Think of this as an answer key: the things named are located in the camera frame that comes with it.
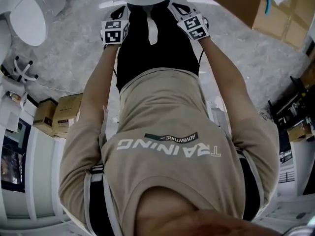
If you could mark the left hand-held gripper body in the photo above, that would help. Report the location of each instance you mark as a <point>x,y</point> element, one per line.
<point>113,33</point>

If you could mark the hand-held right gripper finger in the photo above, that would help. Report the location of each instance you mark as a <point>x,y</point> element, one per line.
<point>189,8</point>
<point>175,12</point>

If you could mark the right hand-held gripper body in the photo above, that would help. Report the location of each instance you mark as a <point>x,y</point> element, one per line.
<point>194,27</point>

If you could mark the person's left forearm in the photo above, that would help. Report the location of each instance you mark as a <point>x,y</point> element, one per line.
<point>98,82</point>

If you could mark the person's right forearm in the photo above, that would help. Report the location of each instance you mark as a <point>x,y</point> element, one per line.
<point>221,70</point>

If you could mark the white toilet with tank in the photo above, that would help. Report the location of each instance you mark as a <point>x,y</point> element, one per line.
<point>27,21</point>

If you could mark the person's black trousers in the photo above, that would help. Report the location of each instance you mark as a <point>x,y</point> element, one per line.
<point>172,53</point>

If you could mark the large cardboard box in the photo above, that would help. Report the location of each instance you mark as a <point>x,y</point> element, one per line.
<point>233,4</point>

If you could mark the blue plastic strip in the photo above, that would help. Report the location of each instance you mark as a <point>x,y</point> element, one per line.
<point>268,4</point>

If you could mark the person's beige shirt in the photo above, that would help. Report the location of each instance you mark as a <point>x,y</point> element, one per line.
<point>172,112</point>

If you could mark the small cardboard box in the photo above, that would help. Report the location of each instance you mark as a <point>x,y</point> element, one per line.
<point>45,114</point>
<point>66,114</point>

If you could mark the white office chair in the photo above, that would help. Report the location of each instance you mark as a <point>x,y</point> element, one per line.
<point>22,74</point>

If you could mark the dark-framed window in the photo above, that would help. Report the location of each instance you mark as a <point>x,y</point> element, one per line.
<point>12,161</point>

